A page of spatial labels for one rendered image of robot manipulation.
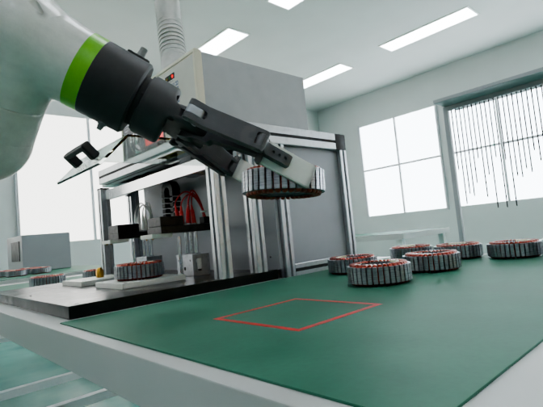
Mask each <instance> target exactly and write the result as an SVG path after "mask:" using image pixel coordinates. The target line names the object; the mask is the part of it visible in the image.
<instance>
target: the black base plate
mask: <svg viewBox="0 0 543 407"><path fill-rule="evenodd" d="M210 272H211V274H208V275H198V276H186V279H184V280H179V281H173V282H168V283H159V284H154V285H149V286H144V287H135V288H129V289H124V290H120V289H109V288H97V287H95V285H90V286H85V287H76V286H65V285H62V283H54V284H47V285H41V286H35V287H25V288H19V289H12V290H6V291H0V303H3V304H8V305H12V306H15V307H19V308H25V309H28V310H32V311H35V312H38V313H44V314H48V315H51V316H55V317H60V318H64V319H68V320H73V319H77V318H81V317H88V316H93V315H98V314H102V313H109V312H114V311H118V310H122V309H127V308H134V307H138V306H142V305H147V304H154V303H158V302H163V301H168V300H175V299H179V298H184V297H188V296H195V295H199V294H204V293H208V292H215V291H220V290H224V289H228V288H233V287H241V286H245V285H249V284H253V283H261V282H265V281H269V280H273V279H278V270H268V271H267V272H262V273H251V272H250V270H233V273H234V277H233V278H230V279H215V276H214V270H210Z"/></svg>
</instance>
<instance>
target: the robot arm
mask: <svg viewBox="0 0 543 407"><path fill-rule="evenodd" d="M147 52H148V50H147V49H146V48H144V47H140V50H139V51H138V52H137V53H135V52H133V51H132V50H130V49H128V50H125V49H124V48H121V47H120V46H119V45H117V44H114V43H113V42H111V41H110V40H108V39H106V38H104V37H102V36H101V35H99V34H97V33H96V32H94V31H92V30H91V29H89V28H88V27H86V26H84V25H83V24H81V23H80V22H79V21H77V20H76V19H75V18H73V17H72V16H71V15H69V14H68V13H67V12H65V11H64V10H63V9H62V8H61V7H59V6H58V5H57V4H56V3H55V2H54V1H53V0H0V180H2V179H4V178H8V177H10V176H11V175H13V174H15V173H17V172H18V171H19V170H21V169H22V168H23V167H24V166H25V165H26V163H27V161H28V160H29V158H30V156H31V155H32V150H33V148H34V144H35V142H36V138H37V135H38V132H39V130H40V126H41V123H42V120H43V118H44V114H45V112H46V111H47V109H48V106H49V104H50V103H51V102H52V101H58V102H59V103H62V104H64V105H66V106H67V107H69V108H71V109H73V110H75V111H77V112H79V113H81V114H83V115H85V116H87V117H89V118H91V119H93V120H95V121H97V129H98V130H99V131H101V130H102V129H103V128H104V127H108V128H110V129H112V130H114V131H116V132H122V131H123V130H124V128H125V127H126V125H127V124H128V125H129V126H128V128H129V129H130V131H131V132H133V133H135V134H137V135H138V136H141V137H143V138H145V139H146V140H148V141H151V142H156V141H157V140H158V138H159V137H160V136H161V134H162V132H166V134H168V135H170V136H171V138H170V140H169V144H170V145H172V146H174V147H176V148H178V149H181V150H182V151H184V152H185V153H187V154H188V155H190V156H192V157H193V158H195V159H196V160H197V161H199V162H201V163H203V164H204V165H206V166H207V167H208V168H210V169H211V170H214V171H215V172H217V173H218V174H219V175H220V176H223V177H225V176H226V175H227V176H230V177H233V178H235V179H236V180H238V181H239V182H242V172H243V171H245V170H247V169H248V168H250V167H253V165H251V164H250V163H249V162H246V161H244V160H243V159H241V157H239V156H234V157H233V156H232V155H231V154H230V153H228V152H227V151H226V150H225V149H223V148H222V147H224V148H227V149H231V150H233V151H236V152H239V153H244V154H246V155H249V156H252V157H254V158H255V159H254V161H255V163H256V165H259V164H260V165H262V166H265V167H266V168H268V169H269V170H272V171H274V172H276V173H277V174H279V175H281V176H283V177H285V178H286V179H288V180H290V181H292V182H294V183H296V184H298V185H299V186H301V187H304V188H308V187H309V185H310V182H311V180H312V178H313V176H314V173H315V170H316V169H317V168H316V166H314V165H312V164H310V163H309V162H307V161H305V160H303V159H302V158H300V157H298V156H296V155H295V154H293V153H290V152H289V151H288V150H286V149H283V148H281V147H280V146H278V145H276V144H274V143H273V142H271V141H270V139H269V137H270V135H271V133H270V132H269V131H267V130H265V129H262V128H260V127H257V126H255V125H253V124H249V123H247V122H246V121H243V120H240V119H238V118H235V117H233V116H231V115H228V114H225V113H224V112H221V111H218V110H216V109H214V108H211V107H209V106H207V105H206V104H204V103H202V102H201V101H199V100H197V99H194V98H191V100H190V102H189V104H188V105H187V107H186V106H184V105H182V104H179V103H178V101H179V98H180V96H181V90H180V89H179V88H178V87H176V86H174V85H172V84H170V83H169V82H167V81H165V80H164V79H162V78H160V77H157V78H156V77H154V78H153V79H152V78H151V77H152V74H153V71H154V67H153V66H152V65H151V64H150V63H149V61H148V60H147V59H145V55H146V53H147Z"/></svg>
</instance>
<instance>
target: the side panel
mask: <svg viewBox="0 0 543 407"><path fill-rule="evenodd" d="M276 145H278V144H276ZM278 146H280V147H281V148H283V149H286V150H288V151H289V152H290V153H293V154H295V155H296V156H298V157H300V158H302V159H303V160H305V161H307V162H309V163H310V164H312V165H315V166H319V167H320V168H322V169H324V170H325V186H326V191H325V192H324V193H321V195H320V196H317V197H313V198H305V199H286V197H285V199H281V198H280V199H278V200H277V206H278V214H279V222H280V239H281V247H282V255H283V264H284V269H281V270H279V273H280V278H288V277H293V276H297V275H304V274H309V273H313V272H317V271H324V270H329V269H328V261H327V260H328V259H330V258H331V257H334V256H341V255H349V254H350V255H352V254H357V250H356V235H355V228H354V220H353V213H352V205H351V192H350V184H349V176H348V168H347V155H346V150H344V151H342V150H337V151H334V150H325V149H309V148H300V147H292V146H284V145H282V144H280V145H278Z"/></svg>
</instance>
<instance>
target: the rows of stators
mask: <svg viewBox="0 0 543 407"><path fill-rule="evenodd" d="M486 248H487V255H488V257H491V258H505V259H506V258H531V257H536V256H540V255H541V254H543V245H542V240H539V239H538V238H525V239H523V238H522V239H513V240H512V239H510V240H499V241H490V242H489V243H488V244H486ZM425 250H427V251H428V252H429V250H432V251H433V249H432V245H430V244H413V245H397V246H393V247H391V248H390V249H389V252H390V259H402V256H403V255H405V254H406V253H410V252H415V251H425ZM434 250H456V251H459V252H460V254H461V259H468V258H479V257H481V256H482V255H483V248H482V243H480V242H479V241H463V242H453V243H452V242H449V243H442V244H438V245H436V246H434Z"/></svg>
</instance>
